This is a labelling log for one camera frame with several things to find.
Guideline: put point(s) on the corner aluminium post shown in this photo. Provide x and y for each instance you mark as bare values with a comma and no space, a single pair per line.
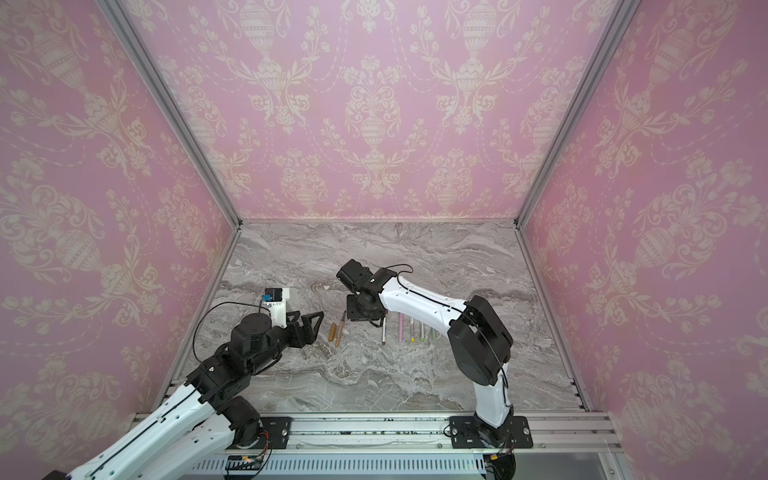
611,37
118,18

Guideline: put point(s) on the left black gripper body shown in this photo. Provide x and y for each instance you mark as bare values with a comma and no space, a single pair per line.
293,335

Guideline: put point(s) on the aluminium front rail frame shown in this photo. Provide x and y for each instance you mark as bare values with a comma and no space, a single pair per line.
412,445

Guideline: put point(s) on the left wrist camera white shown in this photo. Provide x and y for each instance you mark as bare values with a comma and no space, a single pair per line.
275,300

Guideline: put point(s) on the left corner aluminium post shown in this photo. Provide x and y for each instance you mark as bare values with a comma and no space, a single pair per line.
118,18

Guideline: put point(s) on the pink fountain pen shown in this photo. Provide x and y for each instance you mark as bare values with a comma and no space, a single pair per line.
401,327

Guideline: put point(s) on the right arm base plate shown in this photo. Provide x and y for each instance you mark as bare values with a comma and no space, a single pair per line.
467,432

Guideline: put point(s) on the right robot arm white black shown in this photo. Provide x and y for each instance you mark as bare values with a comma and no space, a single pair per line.
479,340

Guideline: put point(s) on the tan brown pen cap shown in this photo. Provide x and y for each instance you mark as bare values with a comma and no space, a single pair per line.
332,332

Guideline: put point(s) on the right corner aluminium post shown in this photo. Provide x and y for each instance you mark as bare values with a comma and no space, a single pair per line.
611,37

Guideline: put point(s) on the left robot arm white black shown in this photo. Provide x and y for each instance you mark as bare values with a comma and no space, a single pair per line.
207,413

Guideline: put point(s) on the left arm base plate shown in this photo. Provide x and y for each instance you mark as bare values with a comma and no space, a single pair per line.
271,432

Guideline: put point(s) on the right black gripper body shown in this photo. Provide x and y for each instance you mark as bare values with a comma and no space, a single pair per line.
363,309

